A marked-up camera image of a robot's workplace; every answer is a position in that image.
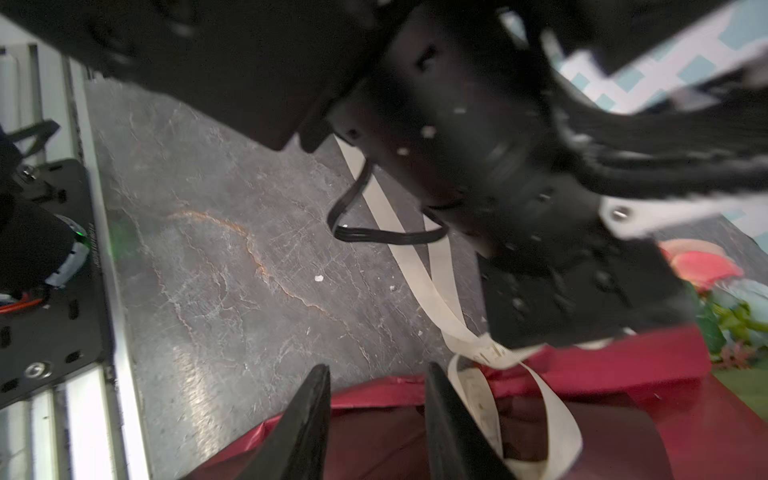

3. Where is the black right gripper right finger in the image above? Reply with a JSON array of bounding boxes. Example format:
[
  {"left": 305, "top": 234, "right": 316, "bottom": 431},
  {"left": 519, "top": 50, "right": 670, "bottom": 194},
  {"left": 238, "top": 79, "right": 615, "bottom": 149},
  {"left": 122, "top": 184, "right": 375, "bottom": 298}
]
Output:
[{"left": 425, "top": 363, "right": 515, "bottom": 480}]

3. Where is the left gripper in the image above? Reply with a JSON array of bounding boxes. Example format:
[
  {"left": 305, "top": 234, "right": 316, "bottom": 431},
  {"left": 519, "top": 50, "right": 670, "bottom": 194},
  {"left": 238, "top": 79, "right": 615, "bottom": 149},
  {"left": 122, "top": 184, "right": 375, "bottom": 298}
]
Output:
[{"left": 327, "top": 1, "right": 695, "bottom": 349}]

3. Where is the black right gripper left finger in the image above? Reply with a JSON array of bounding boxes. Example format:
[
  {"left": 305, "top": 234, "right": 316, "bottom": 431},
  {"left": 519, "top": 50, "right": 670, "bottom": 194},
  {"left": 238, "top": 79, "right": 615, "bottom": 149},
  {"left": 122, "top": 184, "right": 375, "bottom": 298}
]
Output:
[{"left": 238, "top": 364, "right": 331, "bottom": 480}]

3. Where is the cream ribbon strip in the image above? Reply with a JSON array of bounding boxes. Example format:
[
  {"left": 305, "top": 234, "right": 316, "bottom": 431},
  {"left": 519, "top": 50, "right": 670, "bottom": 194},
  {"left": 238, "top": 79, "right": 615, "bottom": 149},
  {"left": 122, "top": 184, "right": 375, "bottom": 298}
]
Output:
[{"left": 334, "top": 136, "right": 613, "bottom": 480}]

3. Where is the dark red wrapping paper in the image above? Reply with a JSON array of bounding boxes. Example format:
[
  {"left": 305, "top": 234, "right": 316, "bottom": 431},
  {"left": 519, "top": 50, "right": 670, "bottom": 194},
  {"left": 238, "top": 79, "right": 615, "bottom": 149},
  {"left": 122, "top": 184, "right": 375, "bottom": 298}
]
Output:
[{"left": 192, "top": 326, "right": 767, "bottom": 479}]

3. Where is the pink orange fake rose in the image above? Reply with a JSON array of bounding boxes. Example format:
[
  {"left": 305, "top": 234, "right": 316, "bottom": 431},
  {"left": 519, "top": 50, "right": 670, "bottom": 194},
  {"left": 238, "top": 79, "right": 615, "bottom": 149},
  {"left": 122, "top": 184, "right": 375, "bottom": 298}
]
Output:
[{"left": 658, "top": 239, "right": 744, "bottom": 292}]

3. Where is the light blue fake flower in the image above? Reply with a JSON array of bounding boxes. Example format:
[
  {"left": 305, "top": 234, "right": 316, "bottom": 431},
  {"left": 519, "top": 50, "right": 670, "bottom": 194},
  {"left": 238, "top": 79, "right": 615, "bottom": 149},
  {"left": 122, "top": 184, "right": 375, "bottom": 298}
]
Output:
[{"left": 687, "top": 278, "right": 767, "bottom": 370}]

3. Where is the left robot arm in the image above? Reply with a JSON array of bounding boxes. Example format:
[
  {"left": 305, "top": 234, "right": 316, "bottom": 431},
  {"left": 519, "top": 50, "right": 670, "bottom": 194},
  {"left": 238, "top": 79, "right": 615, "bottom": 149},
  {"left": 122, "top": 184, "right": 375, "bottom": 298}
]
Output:
[{"left": 1, "top": 1, "right": 767, "bottom": 349}]

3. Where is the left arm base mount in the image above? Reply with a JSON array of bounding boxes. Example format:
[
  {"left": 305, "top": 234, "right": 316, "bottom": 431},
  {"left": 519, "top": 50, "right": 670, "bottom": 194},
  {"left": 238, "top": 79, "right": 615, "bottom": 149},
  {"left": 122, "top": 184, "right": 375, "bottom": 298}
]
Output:
[{"left": 1, "top": 120, "right": 113, "bottom": 407}]

